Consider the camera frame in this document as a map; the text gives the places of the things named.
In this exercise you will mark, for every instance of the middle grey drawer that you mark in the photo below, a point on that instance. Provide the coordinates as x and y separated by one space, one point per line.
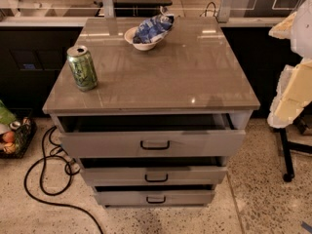
152 171

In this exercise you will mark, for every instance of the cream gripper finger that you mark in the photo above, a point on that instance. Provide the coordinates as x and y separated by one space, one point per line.
282 30

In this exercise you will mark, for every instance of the black wire basket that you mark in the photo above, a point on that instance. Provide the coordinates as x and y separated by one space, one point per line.
24 132

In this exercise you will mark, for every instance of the green drink can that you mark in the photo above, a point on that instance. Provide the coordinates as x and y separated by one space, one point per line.
82 67

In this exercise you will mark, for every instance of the top grey drawer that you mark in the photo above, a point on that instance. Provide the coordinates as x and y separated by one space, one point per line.
219 142

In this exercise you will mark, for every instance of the blue chip bag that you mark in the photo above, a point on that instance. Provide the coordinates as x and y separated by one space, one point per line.
154 28

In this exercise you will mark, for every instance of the grey drawer cabinet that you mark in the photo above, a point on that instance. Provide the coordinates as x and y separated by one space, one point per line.
191 81

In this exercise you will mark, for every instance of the green bag in basket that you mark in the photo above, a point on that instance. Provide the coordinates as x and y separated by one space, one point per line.
6 116

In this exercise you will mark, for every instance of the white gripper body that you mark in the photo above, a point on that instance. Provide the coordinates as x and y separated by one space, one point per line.
302 29

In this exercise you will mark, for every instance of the black stand leg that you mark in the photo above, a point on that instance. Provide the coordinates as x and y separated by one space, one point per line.
288 146

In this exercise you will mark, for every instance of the orange fruit in basket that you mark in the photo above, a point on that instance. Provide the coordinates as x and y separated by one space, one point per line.
9 136

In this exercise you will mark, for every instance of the white paper bowl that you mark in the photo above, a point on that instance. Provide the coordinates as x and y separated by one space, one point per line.
129 36

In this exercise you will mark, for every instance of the bottom grey drawer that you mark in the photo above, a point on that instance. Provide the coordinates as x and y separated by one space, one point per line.
155 195

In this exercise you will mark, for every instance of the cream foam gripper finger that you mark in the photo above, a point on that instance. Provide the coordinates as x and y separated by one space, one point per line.
294 93

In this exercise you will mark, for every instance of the grey drawer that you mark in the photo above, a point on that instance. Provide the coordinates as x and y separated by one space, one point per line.
219 142
155 195
152 171

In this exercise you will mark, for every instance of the dark table behind glass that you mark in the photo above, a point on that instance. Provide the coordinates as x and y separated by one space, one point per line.
139 8

